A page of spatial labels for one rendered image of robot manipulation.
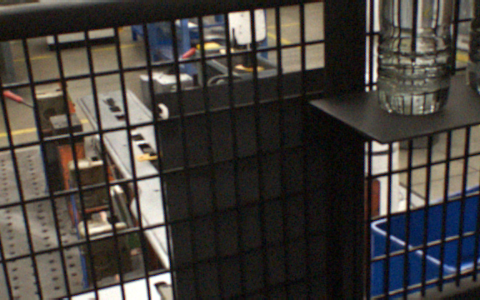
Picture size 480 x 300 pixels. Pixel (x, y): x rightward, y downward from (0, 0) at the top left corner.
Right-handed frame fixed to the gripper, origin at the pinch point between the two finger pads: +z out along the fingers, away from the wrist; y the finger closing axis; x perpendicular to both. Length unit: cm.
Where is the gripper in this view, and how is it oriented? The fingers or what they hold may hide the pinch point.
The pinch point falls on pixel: (248, 59)
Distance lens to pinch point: 189.9
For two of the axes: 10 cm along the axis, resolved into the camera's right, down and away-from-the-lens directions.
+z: 0.6, 9.3, 3.6
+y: -7.8, 2.7, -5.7
